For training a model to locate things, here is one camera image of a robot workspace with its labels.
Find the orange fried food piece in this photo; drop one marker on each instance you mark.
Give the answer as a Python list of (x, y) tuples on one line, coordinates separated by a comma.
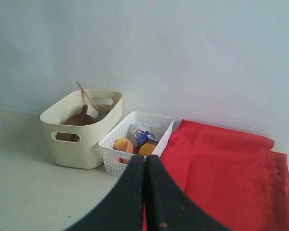
[(128, 146)]

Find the red tablecloth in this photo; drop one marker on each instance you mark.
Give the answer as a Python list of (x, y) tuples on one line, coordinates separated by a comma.
[(235, 177)]

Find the steel table knife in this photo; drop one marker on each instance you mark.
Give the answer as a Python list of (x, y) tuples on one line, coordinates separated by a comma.
[(101, 116)]

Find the yellow lemon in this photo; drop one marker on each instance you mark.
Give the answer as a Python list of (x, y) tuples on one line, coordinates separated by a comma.
[(146, 149)]

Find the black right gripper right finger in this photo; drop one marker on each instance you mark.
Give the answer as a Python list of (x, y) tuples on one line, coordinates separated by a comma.
[(167, 208)]

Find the yellow cheese wedge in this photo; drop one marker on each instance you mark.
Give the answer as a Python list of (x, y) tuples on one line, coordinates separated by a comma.
[(121, 144)]

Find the brown wooden plate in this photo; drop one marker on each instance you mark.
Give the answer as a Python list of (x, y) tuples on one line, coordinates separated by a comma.
[(75, 120)]

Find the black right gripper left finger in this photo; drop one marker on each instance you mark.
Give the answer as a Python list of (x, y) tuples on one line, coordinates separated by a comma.
[(122, 208)]

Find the white perforated basket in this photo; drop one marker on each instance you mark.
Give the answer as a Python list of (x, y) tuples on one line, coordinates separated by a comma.
[(160, 126)]

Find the cream plastic bin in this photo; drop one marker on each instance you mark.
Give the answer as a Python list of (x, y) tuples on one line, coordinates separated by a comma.
[(77, 146)]

